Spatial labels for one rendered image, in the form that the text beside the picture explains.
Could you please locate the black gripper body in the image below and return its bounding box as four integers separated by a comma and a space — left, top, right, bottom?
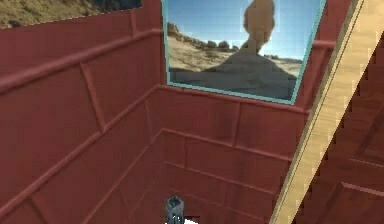
165, 194, 185, 224

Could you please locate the teal framed window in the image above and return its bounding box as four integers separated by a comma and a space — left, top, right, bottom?
161, 0, 328, 106

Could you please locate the tan wooden door frame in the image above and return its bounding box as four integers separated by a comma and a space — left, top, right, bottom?
268, 0, 384, 224

